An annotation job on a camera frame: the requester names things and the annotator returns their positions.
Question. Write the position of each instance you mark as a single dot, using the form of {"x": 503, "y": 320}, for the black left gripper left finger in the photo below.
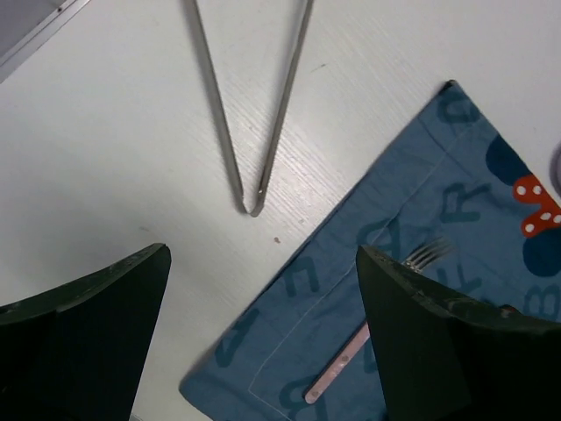
{"x": 77, "y": 352}

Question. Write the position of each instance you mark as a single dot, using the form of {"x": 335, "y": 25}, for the fork with pink handle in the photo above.
{"x": 417, "y": 261}

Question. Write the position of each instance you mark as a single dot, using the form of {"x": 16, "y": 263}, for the blue letter-print placemat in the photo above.
{"x": 448, "y": 174}

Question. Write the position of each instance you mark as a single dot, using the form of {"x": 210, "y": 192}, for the metal serving tongs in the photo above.
{"x": 216, "y": 104}

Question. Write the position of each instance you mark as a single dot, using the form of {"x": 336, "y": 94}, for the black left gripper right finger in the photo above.
{"x": 443, "y": 355}

